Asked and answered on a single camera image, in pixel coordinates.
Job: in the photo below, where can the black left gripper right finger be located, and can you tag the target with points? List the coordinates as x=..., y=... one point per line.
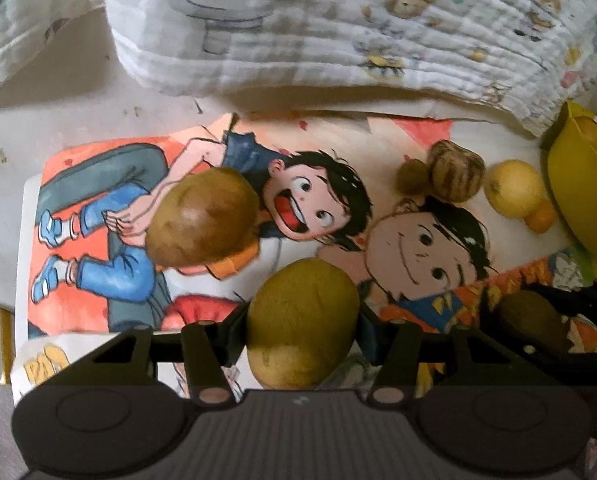
x=398, y=347

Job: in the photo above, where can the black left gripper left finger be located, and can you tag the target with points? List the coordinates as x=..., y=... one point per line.
x=204, y=349

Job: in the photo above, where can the large brown kiwi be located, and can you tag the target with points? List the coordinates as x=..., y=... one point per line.
x=531, y=315

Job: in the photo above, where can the small brown kiwi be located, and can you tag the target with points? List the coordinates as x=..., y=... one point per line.
x=412, y=178

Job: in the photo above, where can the large striped pepino melon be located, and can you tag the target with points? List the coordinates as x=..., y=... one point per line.
x=456, y=174

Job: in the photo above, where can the yellow lemon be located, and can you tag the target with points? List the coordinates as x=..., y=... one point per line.
x=514, y=188

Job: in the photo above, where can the cartoon drawing paper mat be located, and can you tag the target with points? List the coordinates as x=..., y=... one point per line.
x=308, y=219

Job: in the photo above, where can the yellow plastic bowl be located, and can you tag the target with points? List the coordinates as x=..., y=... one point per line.
x=571, y=168

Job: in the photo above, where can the yellow apple in bowl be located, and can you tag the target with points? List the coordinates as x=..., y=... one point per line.
x=588, y=129

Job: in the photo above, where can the white printed quilted blanket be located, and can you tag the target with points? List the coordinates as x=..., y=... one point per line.
x=524, y=57

